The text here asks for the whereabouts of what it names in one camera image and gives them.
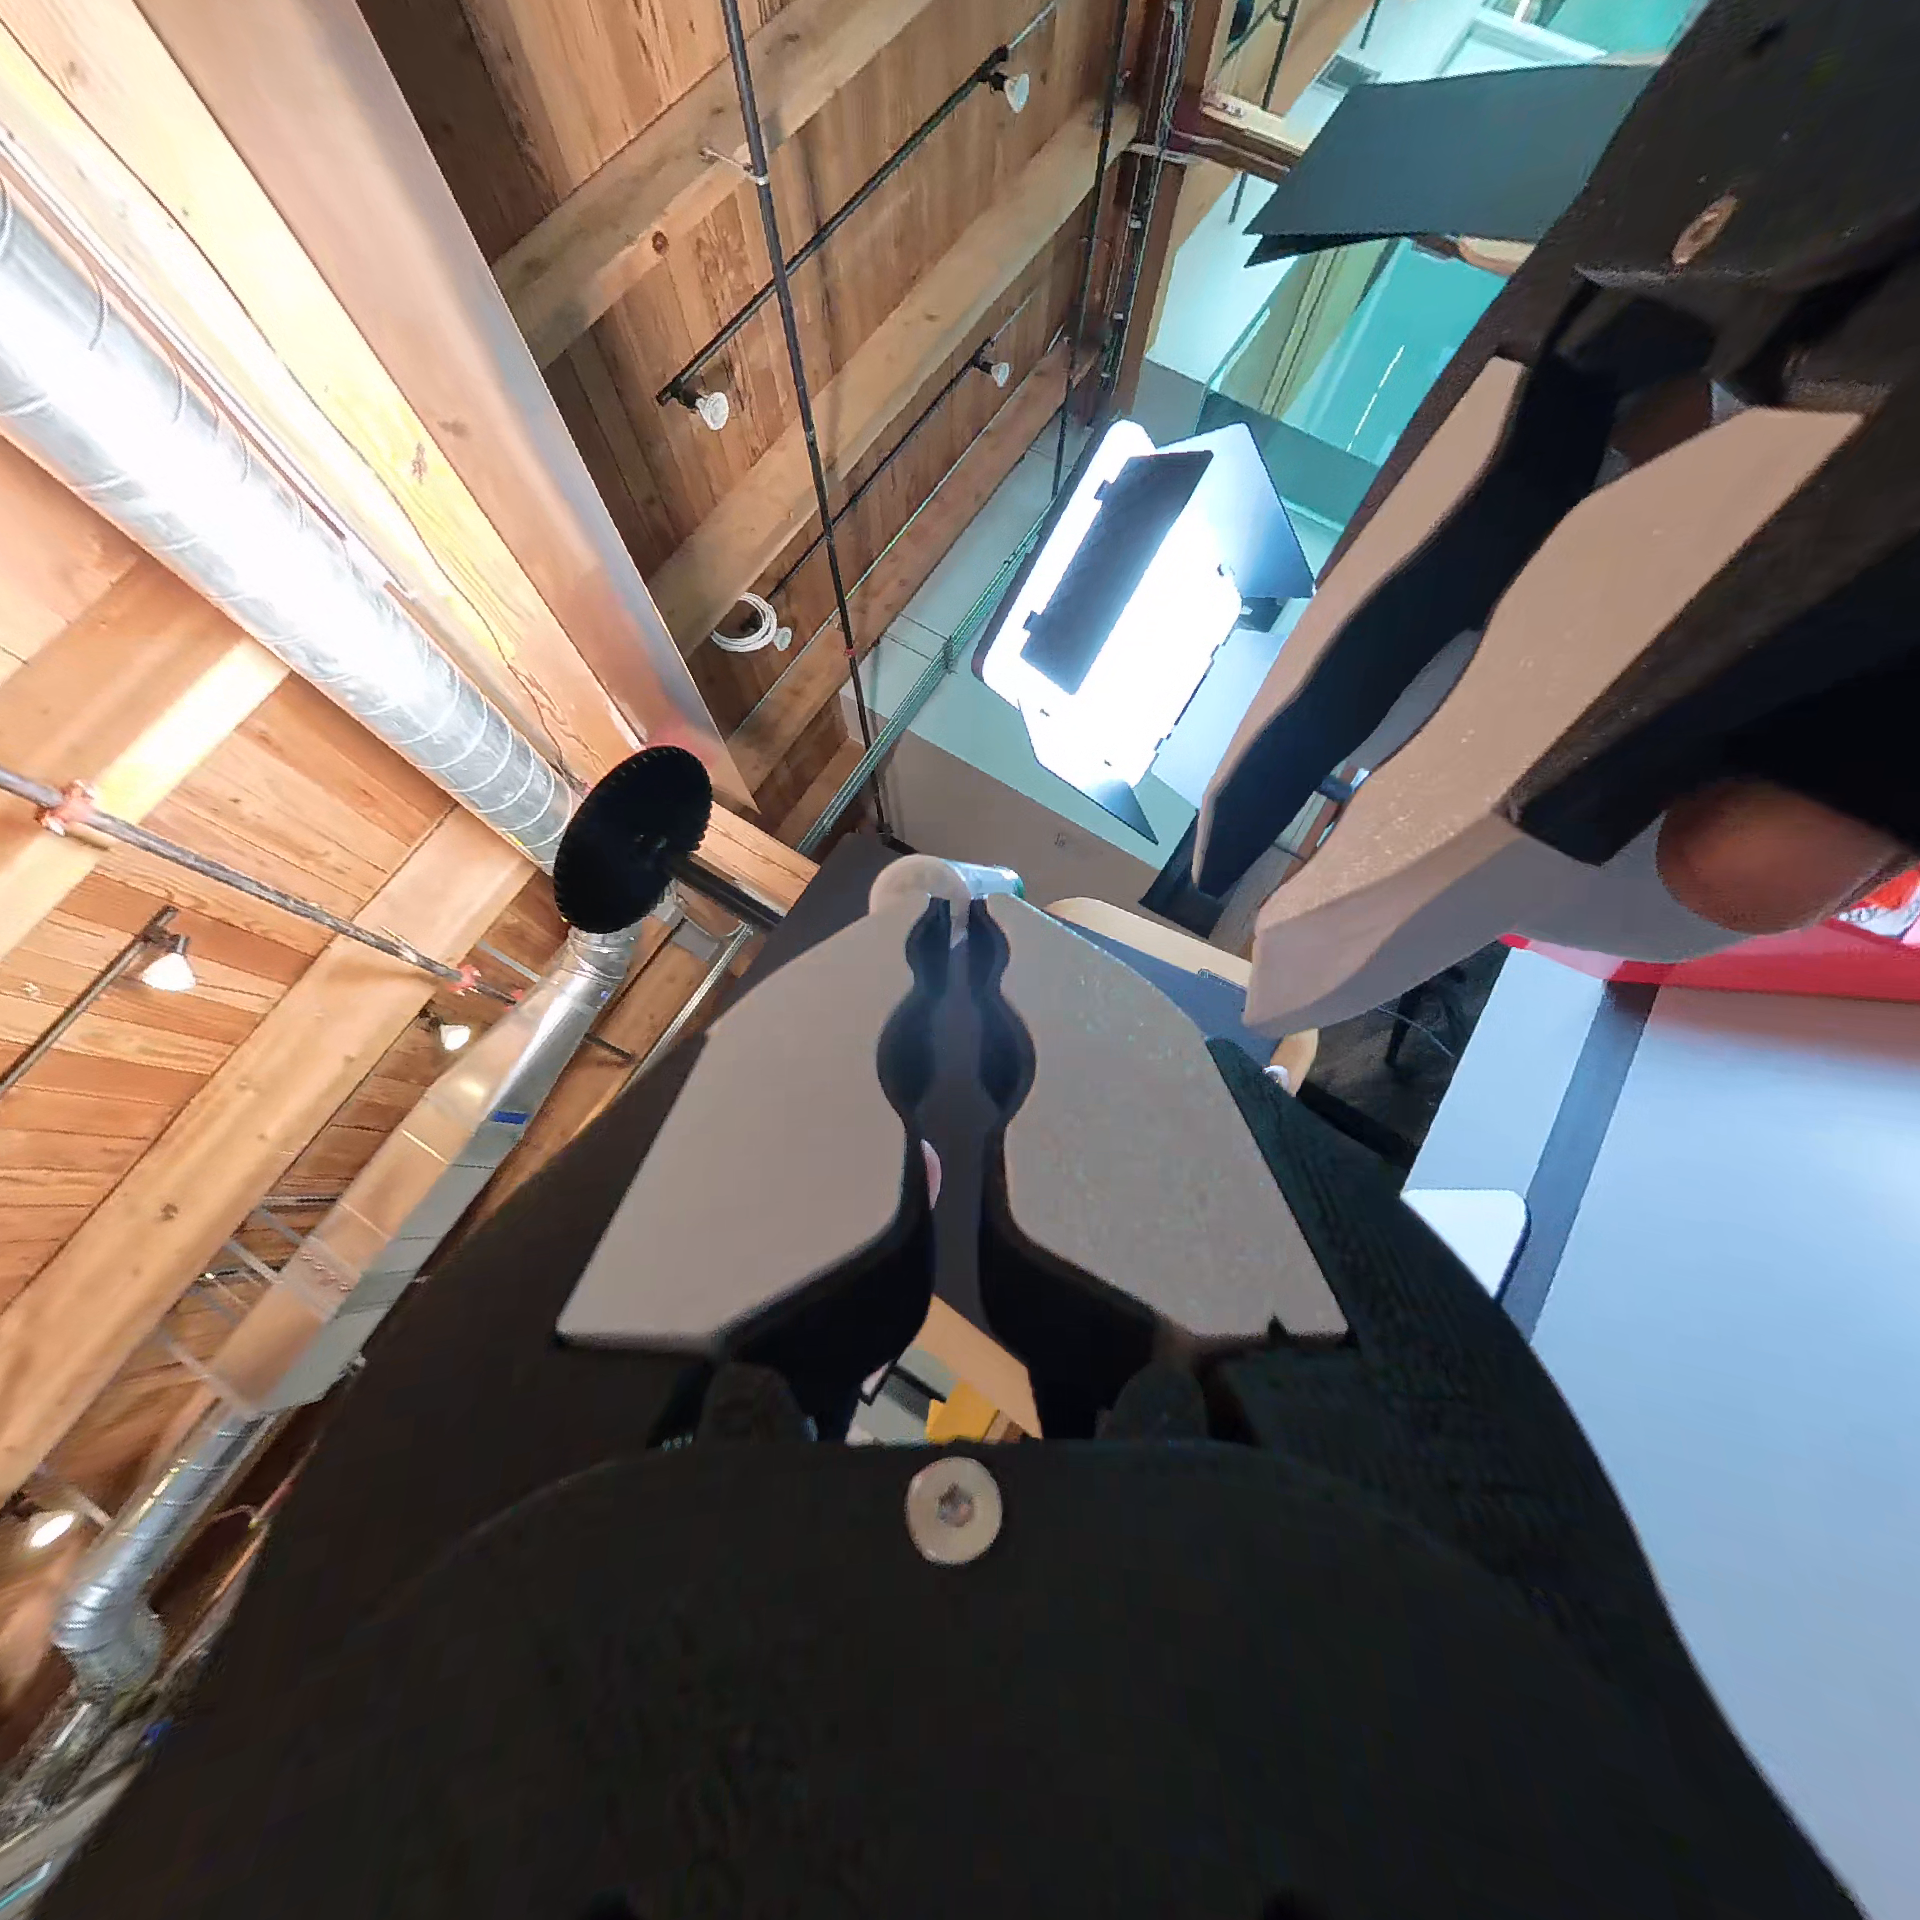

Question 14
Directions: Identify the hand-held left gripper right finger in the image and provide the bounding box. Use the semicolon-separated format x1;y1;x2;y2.
976;897;1350;1346

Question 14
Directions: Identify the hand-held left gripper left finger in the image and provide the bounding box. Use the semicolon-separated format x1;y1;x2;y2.
555;903;942;1353

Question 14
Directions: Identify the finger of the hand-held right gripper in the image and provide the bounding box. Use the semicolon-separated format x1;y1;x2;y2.
1191;354;1565;903
1247;405;1871;1039

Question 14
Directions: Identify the small white plastic part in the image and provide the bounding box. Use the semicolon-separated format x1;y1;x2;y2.
870;854;1038;946

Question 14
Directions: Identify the red plastic bin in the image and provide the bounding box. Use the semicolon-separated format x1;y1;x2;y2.
1499;883;1920;1004

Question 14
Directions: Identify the person's right hand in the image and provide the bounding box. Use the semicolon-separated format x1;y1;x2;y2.
1658;777;1917;933

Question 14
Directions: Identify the studio light panel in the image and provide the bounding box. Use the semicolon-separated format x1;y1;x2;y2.
976;420;1320;846

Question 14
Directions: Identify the white panel stand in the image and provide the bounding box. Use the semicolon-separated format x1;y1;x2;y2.
1399;1188;1531;1302

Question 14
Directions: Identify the black floor lamp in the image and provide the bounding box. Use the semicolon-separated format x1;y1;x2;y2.
548;743;792;935

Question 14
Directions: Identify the black light flag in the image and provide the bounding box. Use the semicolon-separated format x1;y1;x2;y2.
1240;57;1663;271

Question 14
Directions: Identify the black conduit pipe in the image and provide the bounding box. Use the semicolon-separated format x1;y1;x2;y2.
720;0;890;836

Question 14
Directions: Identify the silver air duct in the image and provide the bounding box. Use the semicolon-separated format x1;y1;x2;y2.
48;911;751;1706
0;162;584;875

